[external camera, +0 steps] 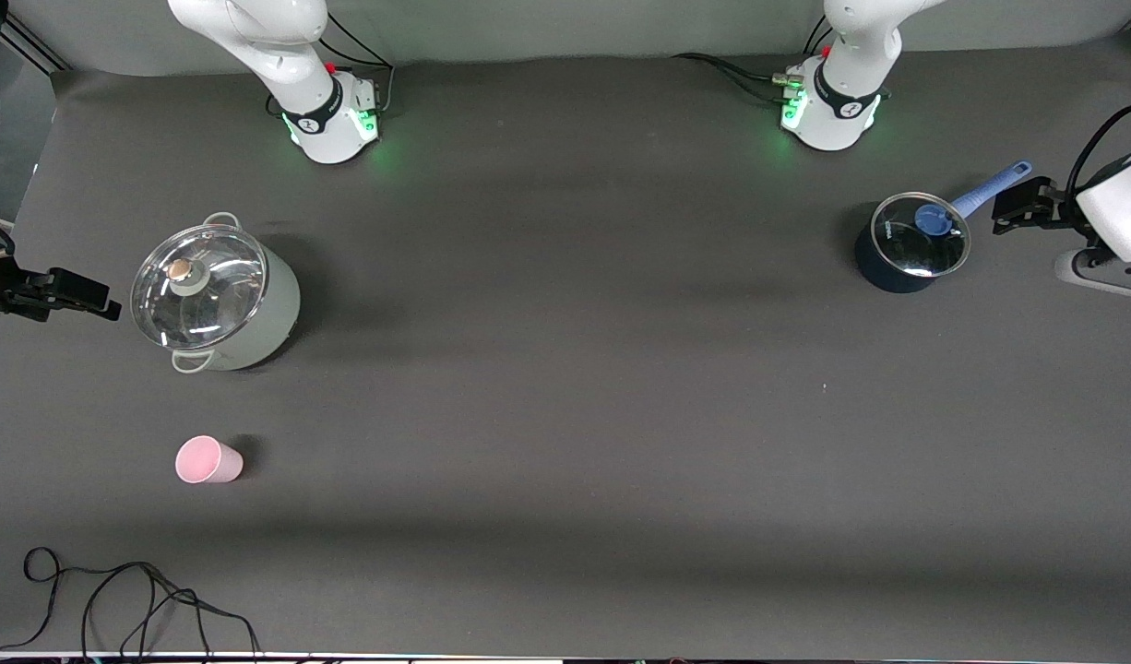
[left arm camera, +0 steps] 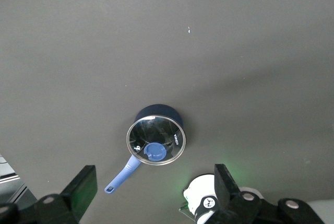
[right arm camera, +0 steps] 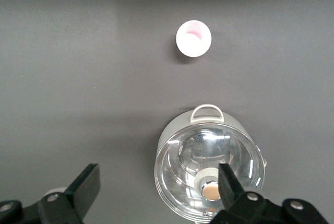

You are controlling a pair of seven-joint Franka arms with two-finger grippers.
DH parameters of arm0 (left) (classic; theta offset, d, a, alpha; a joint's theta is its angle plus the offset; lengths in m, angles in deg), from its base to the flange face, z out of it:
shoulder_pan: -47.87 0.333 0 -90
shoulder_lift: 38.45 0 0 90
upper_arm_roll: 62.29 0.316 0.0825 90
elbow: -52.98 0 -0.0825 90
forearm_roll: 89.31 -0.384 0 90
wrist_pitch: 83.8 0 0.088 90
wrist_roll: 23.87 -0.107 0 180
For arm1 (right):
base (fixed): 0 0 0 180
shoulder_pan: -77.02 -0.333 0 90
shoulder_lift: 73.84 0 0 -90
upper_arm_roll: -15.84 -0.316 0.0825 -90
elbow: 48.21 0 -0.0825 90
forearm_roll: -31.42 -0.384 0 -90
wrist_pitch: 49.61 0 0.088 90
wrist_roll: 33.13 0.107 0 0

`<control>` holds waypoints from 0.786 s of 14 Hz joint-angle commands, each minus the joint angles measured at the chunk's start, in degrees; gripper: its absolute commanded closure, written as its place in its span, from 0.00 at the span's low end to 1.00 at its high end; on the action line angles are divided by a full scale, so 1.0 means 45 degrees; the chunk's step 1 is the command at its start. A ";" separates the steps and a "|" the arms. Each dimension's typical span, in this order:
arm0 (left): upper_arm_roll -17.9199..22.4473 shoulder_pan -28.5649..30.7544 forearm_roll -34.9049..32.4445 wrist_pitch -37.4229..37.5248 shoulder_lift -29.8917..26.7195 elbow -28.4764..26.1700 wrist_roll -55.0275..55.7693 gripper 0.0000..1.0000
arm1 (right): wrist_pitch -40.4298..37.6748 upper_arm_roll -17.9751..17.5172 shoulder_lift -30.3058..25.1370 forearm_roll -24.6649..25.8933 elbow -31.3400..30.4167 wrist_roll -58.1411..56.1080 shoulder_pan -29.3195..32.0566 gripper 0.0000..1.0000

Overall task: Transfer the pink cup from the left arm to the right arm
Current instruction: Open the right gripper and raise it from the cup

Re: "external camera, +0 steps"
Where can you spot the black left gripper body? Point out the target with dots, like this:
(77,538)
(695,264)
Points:
(1056,210)

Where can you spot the pink plastic cup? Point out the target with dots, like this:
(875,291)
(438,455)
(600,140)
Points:
(208,461)

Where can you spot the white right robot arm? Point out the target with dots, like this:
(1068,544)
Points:
(252,28)

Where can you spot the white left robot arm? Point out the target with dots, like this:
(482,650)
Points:
(851,46)

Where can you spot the glass lid with copper knob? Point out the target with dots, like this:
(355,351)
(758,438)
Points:
(206,295)

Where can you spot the glass lid with blue knob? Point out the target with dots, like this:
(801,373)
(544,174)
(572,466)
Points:
(907,249)

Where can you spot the dark blue saucepan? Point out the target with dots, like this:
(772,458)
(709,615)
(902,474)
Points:
(884,277)

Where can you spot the grey-green cooking pot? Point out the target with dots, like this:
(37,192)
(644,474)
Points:
(270,323)

